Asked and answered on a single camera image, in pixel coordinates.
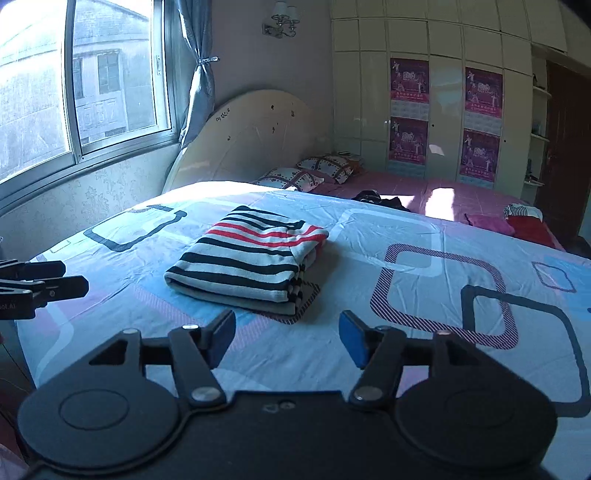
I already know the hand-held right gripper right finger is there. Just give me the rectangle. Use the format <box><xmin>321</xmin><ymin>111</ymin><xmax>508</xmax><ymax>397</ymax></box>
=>
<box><xmin>338</xmin><ymin>310</ymin><xmax>492</xmax><ymax>408</ymax></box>

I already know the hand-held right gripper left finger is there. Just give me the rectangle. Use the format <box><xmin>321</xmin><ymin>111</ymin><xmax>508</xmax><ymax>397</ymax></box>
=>
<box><xmin>88</xmin><ymin>309</ymin><xmax>237</xmax><ymax>406</ymax></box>

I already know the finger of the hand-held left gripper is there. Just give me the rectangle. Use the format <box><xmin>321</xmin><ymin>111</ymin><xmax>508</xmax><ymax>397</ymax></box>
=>
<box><xmin>0</xmin><ymin>260</ymin><xmax>66</xmax><ymax>281</ymax></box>
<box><xmin>0</xmin><ymin>275</ymin><xmax>90</xmax><ymax>306</ymax></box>

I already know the striped black white red sweater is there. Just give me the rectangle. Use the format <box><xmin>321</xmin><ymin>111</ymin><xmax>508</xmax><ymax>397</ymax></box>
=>
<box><xmin>164</xmin><ymin>205</ymin><xmax>330</xmax><ymax>317</ymax></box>

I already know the printed light blue blanket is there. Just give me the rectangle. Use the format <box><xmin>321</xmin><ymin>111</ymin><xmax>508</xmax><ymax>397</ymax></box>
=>
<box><xmin>16</xmin><ymin>180</ymin><xmax>591</xmax><ymax>480</ymax></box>

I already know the dark cloth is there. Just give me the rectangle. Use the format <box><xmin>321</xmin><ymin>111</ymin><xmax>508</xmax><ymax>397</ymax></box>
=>
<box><xmin>351</xmin><ymin>190</ymin><xmax>411</xmax><ymax>213</ymax></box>

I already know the pink bed sheet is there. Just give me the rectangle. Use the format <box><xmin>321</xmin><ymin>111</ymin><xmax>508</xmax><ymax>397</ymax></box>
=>
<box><xmin>314</xmin><ymin>171</ymin><xmax>566</xmax><ymax>252</ymax></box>

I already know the patchwork print pillow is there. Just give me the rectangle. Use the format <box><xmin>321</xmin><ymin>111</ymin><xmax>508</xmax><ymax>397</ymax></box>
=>
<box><xmin>253</xmin><ymin>167</ymin><xmax>325</xmax><ymax>192</ymax></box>
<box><xmin>295</xmin><ymin>154</ymin><xmax>357</xmax><ymax>185</ymax></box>

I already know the pink cloth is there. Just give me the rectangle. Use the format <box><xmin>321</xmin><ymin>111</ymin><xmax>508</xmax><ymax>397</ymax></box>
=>
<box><xmin>463</xmin><ymin>212</ymin><xmax>516</xmax><ymax>237</ymax></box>

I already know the cream rounded headboard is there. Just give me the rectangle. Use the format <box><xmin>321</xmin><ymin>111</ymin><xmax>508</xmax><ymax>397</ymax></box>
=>
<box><xmin>161</xmin><ymin>89</ymin><xmax>320</xmax><ymax>195</ymax></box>

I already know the white striped crumpled cloth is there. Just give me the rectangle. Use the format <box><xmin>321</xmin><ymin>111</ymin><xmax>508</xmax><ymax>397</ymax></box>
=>
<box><xmin>503</xmin><ymin>203</ymin><xmax>544</xmax><ymax>220</ymax></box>

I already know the red cloth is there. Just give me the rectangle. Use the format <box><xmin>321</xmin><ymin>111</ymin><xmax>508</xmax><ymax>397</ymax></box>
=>
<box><xmin>505</xmin><ymin>216</ymin><xmax>567</xmax><ymax>253</ymax></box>

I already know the grey blue curtain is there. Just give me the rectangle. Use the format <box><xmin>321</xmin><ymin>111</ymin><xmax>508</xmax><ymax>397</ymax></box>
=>
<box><xmin>170</xmin><ymin>0</ymin><xmax>219</xmax><ymax>149</ymax></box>

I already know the cream corner shelf unit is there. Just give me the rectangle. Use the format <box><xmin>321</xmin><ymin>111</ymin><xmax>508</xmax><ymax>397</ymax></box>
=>
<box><xmin>522</xmin><ymin>69</ymin><xmax>553</xmax><ymax>205</ymax></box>

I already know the dark brown wooden door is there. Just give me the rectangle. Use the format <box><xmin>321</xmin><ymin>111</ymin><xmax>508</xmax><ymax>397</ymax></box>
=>
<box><xmin>536</xmin><ymin>60</ymin><xmax>591</xmax><ymax>250</ymax></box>

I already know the cream panelled wardrobe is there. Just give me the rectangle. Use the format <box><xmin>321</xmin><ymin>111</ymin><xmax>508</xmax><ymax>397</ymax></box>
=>
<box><xmin>330</xmin><ymin>0</ymin><xmax>573</xmax><ymax>204</ymax></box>

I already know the window with metal frame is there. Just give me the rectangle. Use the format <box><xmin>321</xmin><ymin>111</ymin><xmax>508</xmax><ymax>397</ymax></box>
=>
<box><xmin>0</xmin><ymin>0</ymin><xmax>179</xmax><ymax>186</ymax></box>

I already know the purple wall poster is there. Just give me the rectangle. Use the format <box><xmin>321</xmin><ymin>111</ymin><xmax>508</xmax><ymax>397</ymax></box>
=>
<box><xmin>459</xmin><ymin>128</ymin><xmax>501</xmax><ymax>184</ymax></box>
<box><xmin>389</xmin><ymin>115</ymin><xmax>429</xmax><ymax>165</ymax></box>
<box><xmin>390</xmin><ymin>58</ymin><xmax>430</xmax><ymax>117</ymax></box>
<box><xmin>464</xmin><ymin>67</ymin><xmax>503</xmax><ymax>131</ymax></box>

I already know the wall lamp with glass shades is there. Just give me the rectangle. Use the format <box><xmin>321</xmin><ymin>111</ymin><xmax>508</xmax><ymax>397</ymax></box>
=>
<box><xmin>262</xmin><ymin>0</ymin><xmax>302</xmax><ymax>39</ymax></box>

